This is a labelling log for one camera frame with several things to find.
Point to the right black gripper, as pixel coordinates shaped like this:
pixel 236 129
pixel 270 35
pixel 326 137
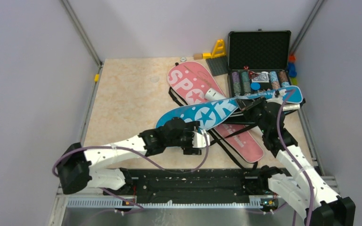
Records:
pixel 245 104

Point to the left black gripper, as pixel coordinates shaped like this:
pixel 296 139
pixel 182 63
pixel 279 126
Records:
pixel 191 126

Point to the blue racket cover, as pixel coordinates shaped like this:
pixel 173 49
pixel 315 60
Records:
pixel 213 113

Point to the white shuttlecock tube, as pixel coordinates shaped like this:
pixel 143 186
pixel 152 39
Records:
pixel 214 95

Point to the clear tube lid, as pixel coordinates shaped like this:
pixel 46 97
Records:
pixel 154 79

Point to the blue badminton racket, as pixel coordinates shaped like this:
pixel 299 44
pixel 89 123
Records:
pixel 291 107

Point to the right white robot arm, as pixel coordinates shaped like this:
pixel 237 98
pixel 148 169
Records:
pixel 310 196

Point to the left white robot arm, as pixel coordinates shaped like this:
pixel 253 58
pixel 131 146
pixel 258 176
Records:
pixel 87 167

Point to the black poker chip case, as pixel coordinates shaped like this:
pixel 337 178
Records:
pixel 256 52

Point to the dark grey building plate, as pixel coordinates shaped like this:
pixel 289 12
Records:
pixel 217 66

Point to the pink racket cover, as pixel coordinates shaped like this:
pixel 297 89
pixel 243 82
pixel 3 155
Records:
pixel 190 81

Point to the yellow letter A toy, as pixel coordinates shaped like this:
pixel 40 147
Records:
pixel 218 50

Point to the coloured toys in corner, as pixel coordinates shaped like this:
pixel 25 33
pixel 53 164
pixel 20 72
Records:
pixel 292 69

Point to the small wooden block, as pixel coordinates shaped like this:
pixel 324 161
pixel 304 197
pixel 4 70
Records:
pixel 198 56

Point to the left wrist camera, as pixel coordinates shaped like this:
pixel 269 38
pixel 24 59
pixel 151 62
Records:
pixel 201 139

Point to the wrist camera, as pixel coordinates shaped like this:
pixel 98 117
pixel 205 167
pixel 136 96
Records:
pixel 201 139
pixel 277 97

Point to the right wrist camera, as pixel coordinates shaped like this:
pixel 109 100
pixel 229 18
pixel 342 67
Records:
pixel 277 97

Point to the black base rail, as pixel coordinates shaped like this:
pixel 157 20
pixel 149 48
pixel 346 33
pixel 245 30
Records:
pixel 204 186

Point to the yellow clip on frame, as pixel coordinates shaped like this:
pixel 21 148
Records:
pixel 96 78

